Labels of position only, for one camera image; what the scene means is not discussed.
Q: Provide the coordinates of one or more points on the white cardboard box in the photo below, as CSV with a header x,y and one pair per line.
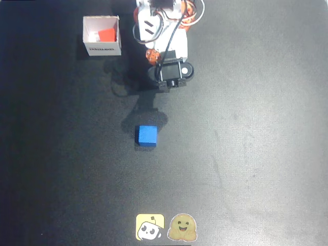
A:
x,y
102,48

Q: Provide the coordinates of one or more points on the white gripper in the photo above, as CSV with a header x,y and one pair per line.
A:
x,y
179,43

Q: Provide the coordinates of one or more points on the yellow robot sticker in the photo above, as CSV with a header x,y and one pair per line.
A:
x,y
150,226

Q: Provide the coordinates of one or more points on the red cube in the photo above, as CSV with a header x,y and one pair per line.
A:
x,y
107,35

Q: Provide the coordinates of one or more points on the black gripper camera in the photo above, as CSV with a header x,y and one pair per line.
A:
x,y
170,73

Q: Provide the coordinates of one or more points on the blue cube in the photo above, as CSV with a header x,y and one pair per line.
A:
x,y
147,135

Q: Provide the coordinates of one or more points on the hugging face emoji sticker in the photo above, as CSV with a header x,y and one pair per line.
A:
x,y
182,227

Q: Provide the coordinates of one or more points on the white robot arm orange joints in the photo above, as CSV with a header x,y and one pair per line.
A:
x,y
148,20

